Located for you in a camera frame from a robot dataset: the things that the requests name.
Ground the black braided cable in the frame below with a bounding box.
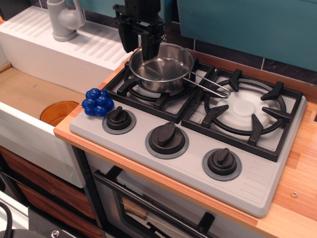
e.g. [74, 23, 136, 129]
[0, 202, 13, 238]

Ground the grey toy faucet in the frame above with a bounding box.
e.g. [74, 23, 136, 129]
[47, 0, 85, 42]

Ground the black middle stove knob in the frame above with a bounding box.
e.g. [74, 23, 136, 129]
[145, 122, 189, 160]

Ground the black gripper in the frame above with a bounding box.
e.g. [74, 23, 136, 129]
[113, 0, 165, 60]

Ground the stainless steel pan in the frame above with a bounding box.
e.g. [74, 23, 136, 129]
[129, 43, 231, 98]

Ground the black right burner grate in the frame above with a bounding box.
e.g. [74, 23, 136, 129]
[181, 68, 307, 162]

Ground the orange plastic bowl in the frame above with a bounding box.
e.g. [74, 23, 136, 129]
[40, 101, 79, 126]

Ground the oven door with black handle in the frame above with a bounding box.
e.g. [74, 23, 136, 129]
[93, 166, 252, 238]

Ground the black left stove knob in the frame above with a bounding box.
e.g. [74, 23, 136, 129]
[102, 106, 137, 135]

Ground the black burner grate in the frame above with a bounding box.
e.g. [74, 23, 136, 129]
[181, 68, 307, 162]
[104, 62, 211, 125]

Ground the blue toy blueberry cluster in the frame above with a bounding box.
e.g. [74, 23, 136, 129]
[81, 88, 114, 117]

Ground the wooden drawer cabinet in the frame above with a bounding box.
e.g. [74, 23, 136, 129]
[0, 147, 104, 238]

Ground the black left burner grate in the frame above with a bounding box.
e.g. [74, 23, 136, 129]
[104, 62, 211, 125]

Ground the white toy sink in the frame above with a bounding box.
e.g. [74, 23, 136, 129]
[0, 6, 129, 188]

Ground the grey toy stove top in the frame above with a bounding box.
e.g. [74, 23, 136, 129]
[68, 46, 308, 218]

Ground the black stove knob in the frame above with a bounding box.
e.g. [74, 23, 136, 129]
[102, 106, 137, 135]
[145, 122, 189, 160]
[202, 148, 242, 181]

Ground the black right stove knob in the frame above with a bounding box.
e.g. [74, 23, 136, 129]
[202, 148, 242, 181]

